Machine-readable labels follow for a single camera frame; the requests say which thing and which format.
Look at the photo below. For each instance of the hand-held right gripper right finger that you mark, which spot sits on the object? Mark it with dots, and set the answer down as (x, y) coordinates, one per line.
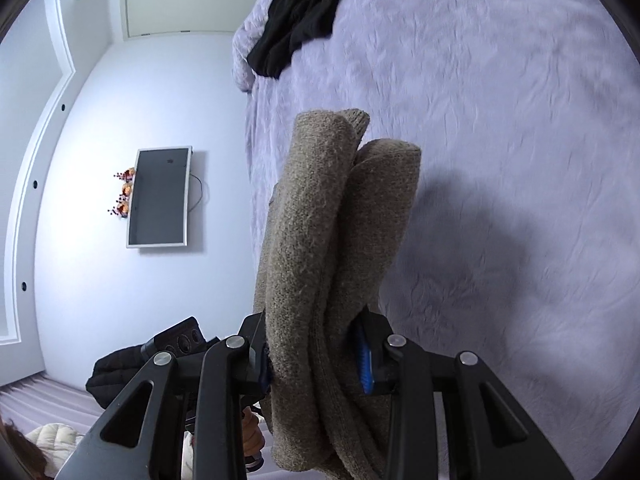
(366, 367)

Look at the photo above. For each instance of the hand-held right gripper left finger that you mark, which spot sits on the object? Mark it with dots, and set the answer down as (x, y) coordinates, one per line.
(250, 355)

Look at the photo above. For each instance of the tan knit sweater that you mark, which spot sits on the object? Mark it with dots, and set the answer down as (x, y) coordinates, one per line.
(310, 260)

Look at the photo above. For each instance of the person's left hand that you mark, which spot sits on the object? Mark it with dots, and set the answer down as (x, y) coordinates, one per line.
(252, 432)

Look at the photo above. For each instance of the black jacket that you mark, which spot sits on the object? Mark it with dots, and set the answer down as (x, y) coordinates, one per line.
(117, 372)

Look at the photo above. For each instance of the orange flower decoration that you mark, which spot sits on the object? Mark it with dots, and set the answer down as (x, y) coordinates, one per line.
(122, 195)

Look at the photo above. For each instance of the white puffer jacket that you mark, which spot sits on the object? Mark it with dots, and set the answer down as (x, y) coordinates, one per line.
(52, 437)

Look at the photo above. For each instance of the person's long hair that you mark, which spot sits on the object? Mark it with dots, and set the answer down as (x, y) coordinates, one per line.
(20, 450)

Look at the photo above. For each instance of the lavender textured blanket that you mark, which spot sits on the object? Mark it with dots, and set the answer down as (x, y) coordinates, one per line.
(500, 160)

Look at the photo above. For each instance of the white door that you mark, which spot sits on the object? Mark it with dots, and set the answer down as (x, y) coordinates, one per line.
(195, 5)

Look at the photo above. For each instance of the black garment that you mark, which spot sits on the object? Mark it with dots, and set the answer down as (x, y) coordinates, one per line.
(295, 15)

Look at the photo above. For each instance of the wall-mounted television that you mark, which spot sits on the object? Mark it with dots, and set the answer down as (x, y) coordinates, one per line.
(159, 197)

